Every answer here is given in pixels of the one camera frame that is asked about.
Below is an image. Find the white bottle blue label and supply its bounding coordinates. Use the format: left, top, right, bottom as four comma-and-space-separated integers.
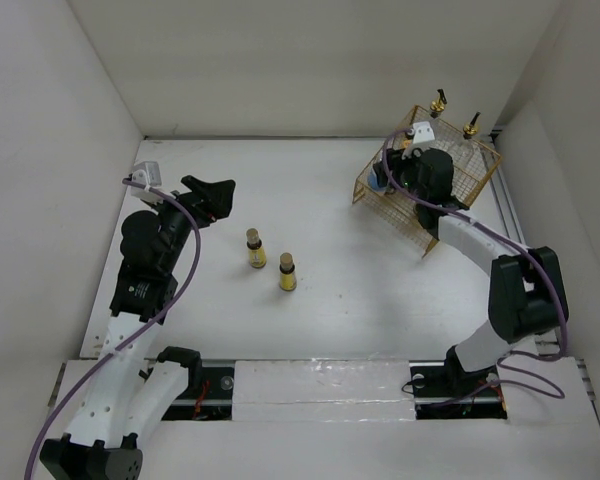
367, 166, 388, 192

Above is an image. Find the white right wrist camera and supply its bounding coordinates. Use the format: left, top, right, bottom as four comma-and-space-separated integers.
402, 121, 435, 159

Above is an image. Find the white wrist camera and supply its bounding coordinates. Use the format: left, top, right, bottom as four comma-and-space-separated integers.
123, 161, 162, 204
402, 121, 435, 159

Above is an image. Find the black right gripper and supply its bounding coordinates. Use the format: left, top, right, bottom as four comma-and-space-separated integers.
375, 143, 428, 203

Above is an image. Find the black mounting rail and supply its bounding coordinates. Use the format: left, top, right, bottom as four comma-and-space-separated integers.
165, 360, 506, 422

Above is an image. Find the small brown bottle yellow label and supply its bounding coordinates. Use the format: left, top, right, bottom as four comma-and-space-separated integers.
246, 228, 267, 268

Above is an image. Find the short glass cruet gold spout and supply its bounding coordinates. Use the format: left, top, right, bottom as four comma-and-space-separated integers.
429, 88, 448, 119

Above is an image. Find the tall glass cruet gold spout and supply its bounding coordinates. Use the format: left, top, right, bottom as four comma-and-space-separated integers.
455, 111, 481, 168

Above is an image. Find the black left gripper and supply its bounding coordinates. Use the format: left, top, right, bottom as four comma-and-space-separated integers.
144, 176, 233, 272

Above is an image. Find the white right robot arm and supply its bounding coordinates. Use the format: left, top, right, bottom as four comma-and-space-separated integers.
369, 146, 569, 399

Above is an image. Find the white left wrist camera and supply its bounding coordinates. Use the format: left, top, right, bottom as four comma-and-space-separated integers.
123, 161, 162, 204

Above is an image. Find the gold wire basket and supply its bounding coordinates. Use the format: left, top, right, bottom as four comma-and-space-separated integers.
352, 105, 501, 255

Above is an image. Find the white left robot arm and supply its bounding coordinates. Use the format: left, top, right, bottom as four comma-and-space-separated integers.
30, 174, 236, 479

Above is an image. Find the small brown bottle cork cap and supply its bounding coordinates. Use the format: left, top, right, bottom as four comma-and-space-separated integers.
279, 252, 297, 292

